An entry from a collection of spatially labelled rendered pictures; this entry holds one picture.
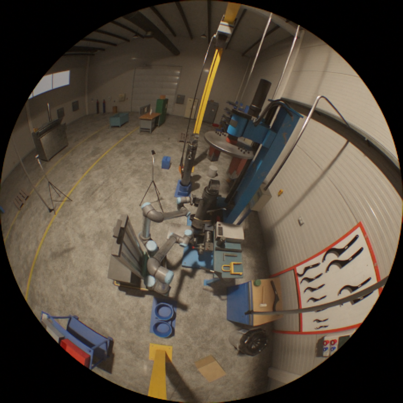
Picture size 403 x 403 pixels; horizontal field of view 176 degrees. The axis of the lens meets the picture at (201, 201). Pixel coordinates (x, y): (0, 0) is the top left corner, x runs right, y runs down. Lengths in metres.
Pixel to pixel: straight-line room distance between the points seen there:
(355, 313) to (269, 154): 2.54
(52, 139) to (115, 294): 7.40
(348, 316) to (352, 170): 2.17
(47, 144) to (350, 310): 10.37
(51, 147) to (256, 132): 8.26
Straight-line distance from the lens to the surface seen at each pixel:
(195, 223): 1.98
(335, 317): 2.66
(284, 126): 1.44
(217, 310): 2.83
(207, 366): 2.83
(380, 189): 2.42
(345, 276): 2.45
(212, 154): 1.59
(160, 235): 2.94
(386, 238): 2.34
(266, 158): 1.50
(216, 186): 1.67
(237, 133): 1.33
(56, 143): 8.39
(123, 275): 1.92
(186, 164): 3.02
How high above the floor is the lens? 2.65
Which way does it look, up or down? 47 degrees down
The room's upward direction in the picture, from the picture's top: 20 degrees clockwise
